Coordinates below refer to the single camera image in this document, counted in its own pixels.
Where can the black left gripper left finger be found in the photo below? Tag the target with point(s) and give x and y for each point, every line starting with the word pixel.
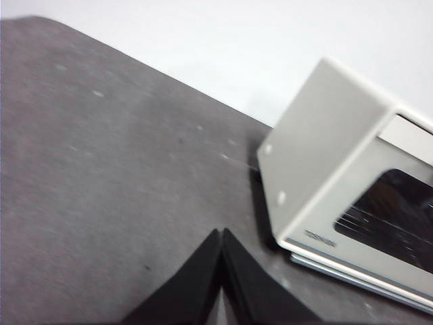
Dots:
pixel 189 291

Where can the silver crumb tray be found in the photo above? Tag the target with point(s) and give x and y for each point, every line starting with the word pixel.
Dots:
pixel 338 271

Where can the glass-windowed oven door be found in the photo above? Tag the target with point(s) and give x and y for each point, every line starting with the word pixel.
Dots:
pixel 324 216

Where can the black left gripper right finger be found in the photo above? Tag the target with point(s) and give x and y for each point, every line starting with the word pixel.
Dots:
pixel 257 298

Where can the cream Toshiba toaster oven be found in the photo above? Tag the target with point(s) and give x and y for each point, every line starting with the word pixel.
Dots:
pixel 314 135

